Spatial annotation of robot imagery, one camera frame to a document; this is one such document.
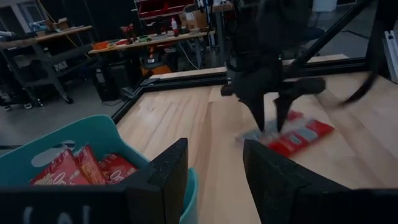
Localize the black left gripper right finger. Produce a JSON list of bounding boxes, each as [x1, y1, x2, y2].
[[243, 139, 356, 224]]

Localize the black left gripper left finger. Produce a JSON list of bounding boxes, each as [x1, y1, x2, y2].
[[124, 138, 190, 224]]

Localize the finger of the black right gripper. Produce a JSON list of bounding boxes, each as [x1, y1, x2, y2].
[[274, 94, 295, 134], [244, 98, 266, 132]]

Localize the red popcorn bag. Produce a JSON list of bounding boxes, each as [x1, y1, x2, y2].
[[235, 110, 336, 159], [29, 148, 90, 187], [99, 154, 139, 185], [76, 144, 108, 185]]

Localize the teal plastic basket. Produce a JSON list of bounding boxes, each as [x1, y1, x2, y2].
[[0, 114, 199, 224]]

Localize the white bottle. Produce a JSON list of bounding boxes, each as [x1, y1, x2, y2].
[[170, 17, 180, 35]]

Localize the orange shop vacuum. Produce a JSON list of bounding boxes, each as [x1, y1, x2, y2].
[[140, 46, 174, 77]]

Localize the black computer tower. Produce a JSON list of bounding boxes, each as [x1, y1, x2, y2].
[[92, 68, 119, 103]]

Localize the wooden workbench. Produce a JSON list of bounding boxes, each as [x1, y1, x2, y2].
[[88, 29, 216, 78]]

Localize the red storage bins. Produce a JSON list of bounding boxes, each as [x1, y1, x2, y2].
[[136, 0, 196, 20]]

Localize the grey-framed rolling table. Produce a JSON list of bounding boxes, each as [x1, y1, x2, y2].
[[0, 24, 94, 105]]

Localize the small cardboard box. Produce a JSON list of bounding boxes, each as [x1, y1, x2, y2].
[[45, 17, 70, 32]]

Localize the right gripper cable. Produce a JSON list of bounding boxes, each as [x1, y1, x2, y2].
[[340, 70, 379, 107]]

